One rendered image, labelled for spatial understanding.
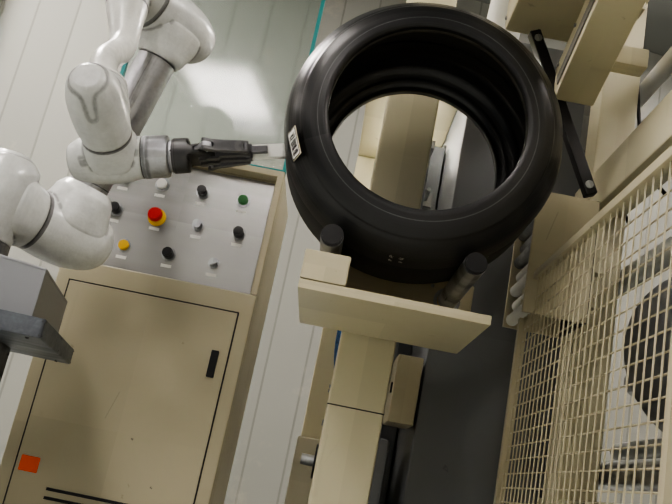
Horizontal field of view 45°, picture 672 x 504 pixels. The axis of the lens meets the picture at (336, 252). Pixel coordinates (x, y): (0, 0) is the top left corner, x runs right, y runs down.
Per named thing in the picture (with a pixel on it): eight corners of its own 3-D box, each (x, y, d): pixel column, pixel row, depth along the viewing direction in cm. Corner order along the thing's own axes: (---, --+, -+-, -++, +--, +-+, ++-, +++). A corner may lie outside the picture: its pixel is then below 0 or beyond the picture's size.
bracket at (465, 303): (298, 295, 191) (307, 256, 193) (466, 329, 190) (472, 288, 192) (298, 292, 187) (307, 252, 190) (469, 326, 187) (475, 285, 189)
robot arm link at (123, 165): (147, 193, 172) (134, 152, 161) (72, 196, 172) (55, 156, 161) (149, 154, 178) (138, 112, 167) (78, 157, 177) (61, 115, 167)
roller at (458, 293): (445, 315, 188) (432, 300, 189) (460, 302, 189) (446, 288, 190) (475, 279, 154) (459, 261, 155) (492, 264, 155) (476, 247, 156)
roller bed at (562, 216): (502, 327, 203) (517, 215, 211) (560, 338, 203) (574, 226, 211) (522, 311, 184) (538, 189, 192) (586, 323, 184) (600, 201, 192)
